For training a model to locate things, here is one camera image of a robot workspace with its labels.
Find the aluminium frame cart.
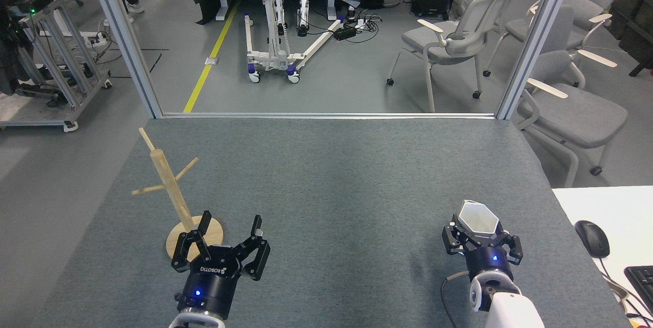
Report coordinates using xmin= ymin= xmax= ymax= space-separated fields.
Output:
xmin=0 ymin=0 xmax=113 ymax=132

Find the black keyboard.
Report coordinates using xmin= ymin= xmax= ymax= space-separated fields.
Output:
xmin=624 ymin=266 xmax=653 ymax=313

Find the black computer mouse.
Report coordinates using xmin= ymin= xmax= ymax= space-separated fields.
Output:
xmin=574 ymin=220 xmax=610 ymax=259

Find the wooden cup rack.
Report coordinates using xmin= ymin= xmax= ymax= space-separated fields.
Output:
xmin=131 ymin=128 xmax=224 ymax=266

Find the white stand on wheels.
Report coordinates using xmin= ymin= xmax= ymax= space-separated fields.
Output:
xmin=230 ymin=0 xmax=343 ymax=84

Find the white desk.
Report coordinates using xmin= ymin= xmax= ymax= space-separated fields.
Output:
xmin=552 ymin=186 xmax=653 ymax=328

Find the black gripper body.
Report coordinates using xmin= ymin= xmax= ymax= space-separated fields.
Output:
xmin=467 ymin=246 xmax=513 ymax=279
xmin=181 ymin=246 xmax=243 ymax=321

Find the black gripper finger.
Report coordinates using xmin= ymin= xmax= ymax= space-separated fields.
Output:
xmin=171 ymin=211 xmax=213 ymax=273
xmin=490 ymin=231 xmax=524 ymax=266
xmin=232 ymin=214 xmax=271 ymax=282
xmin=442 ymin=222 xmax=475 ymax=256

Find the white hexagonal cup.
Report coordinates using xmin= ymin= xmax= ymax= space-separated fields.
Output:
xmin=456 ymin=200 xmax=499 ymax=240

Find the silver frame post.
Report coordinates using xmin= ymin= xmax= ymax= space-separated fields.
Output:
xmin=83 ymin=0 xmax=164 ymax=118
xmin=496 ymin=0 xmax=582 ymax=120

